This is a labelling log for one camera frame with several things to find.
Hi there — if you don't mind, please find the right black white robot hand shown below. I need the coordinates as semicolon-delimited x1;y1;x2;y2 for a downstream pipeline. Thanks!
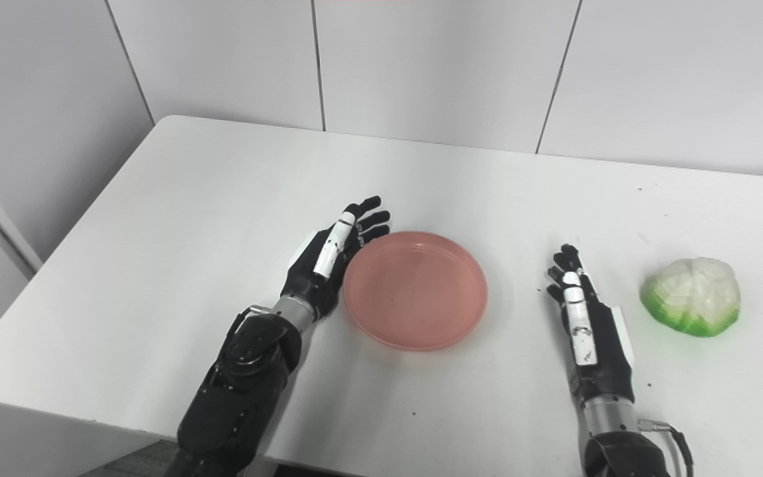
546;244;636;405

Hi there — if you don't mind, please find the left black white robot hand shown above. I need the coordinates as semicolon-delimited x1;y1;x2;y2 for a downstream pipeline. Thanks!
280;195;392;323

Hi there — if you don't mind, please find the pink round plate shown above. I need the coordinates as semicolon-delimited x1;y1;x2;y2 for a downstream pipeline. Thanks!
343;231;489;352

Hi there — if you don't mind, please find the green white cabbage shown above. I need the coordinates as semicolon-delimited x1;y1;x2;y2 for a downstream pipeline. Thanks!
640;257;742;338

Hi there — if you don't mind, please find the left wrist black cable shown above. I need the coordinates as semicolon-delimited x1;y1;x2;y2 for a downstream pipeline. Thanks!
225;304;274;355

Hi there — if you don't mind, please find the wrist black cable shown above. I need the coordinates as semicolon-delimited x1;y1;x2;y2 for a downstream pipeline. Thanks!
640;419;695;477
225;304;274;355

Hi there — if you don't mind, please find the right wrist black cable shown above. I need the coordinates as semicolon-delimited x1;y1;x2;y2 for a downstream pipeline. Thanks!
640;419;695;477

